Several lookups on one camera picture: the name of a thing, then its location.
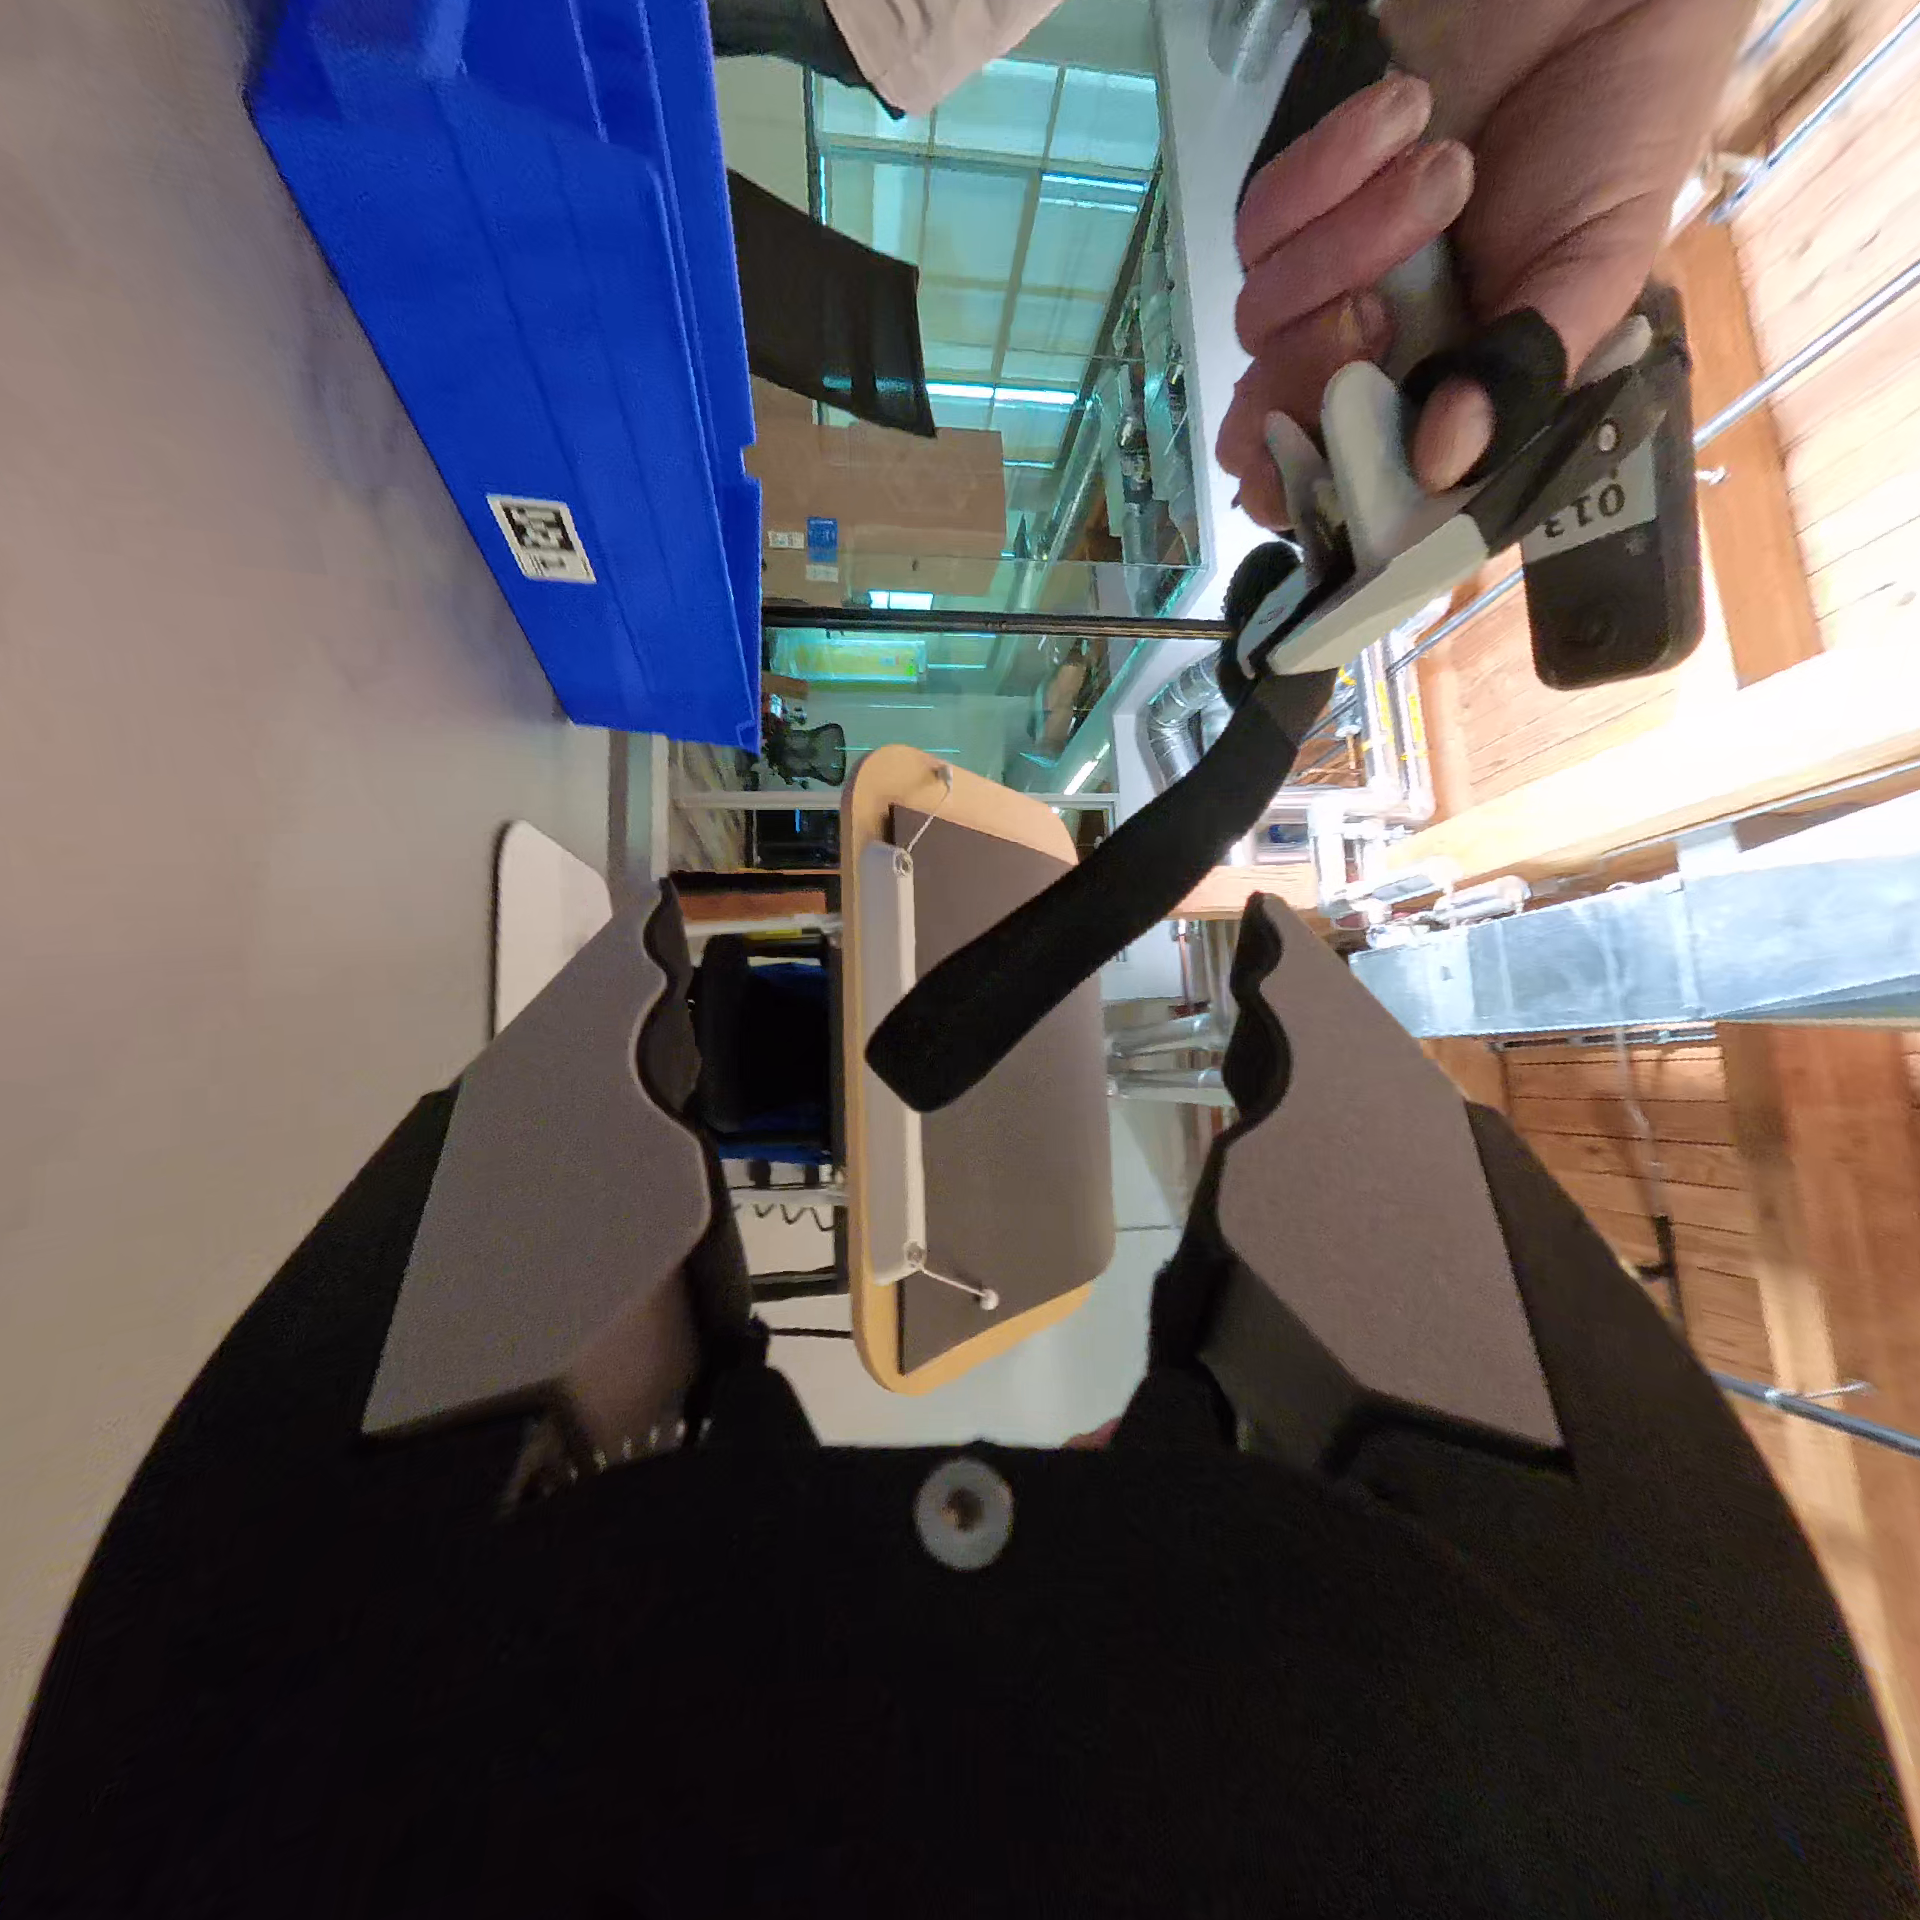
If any person's left hand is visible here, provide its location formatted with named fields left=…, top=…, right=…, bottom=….
left=1214, top=0, right=1777, bottom=538

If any large silver ceiling duct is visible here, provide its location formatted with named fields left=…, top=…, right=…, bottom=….
left=1352, top=856, right=1920, bottom=1038

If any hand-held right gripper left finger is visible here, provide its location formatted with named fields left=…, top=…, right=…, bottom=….
left=363, top=881, right=730, bottom=1444

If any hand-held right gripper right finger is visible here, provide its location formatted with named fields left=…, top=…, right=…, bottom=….
left=1158, top=893, right=1572, bottom=1467

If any large blue bin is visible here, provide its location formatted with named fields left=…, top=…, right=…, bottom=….
left=249, top=0, right=768, bottom=754

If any wooden ceiling beam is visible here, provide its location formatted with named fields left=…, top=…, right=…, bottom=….
left=1380, top=639, right=1920, bottom=890

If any black board with wooden rim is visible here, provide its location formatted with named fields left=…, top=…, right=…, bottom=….
left=840, top=747, right=1131, bottom=1401

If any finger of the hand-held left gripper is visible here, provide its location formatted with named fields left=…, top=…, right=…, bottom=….
left=1227, top=498, right=1506, bottom=679

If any black office chair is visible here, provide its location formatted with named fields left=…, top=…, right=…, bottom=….
left=696, top=930, right=849, bottom=1192

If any cardboard panel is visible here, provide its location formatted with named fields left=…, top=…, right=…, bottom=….
left=754, top=421, right=1010, bottom=618

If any white stand base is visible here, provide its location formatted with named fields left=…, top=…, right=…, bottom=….
left=493, top=820, right=626, bottom=1038

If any black fabric strap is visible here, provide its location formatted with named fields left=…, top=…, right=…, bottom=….
left=863, top=541, right=1352, bottom=1117

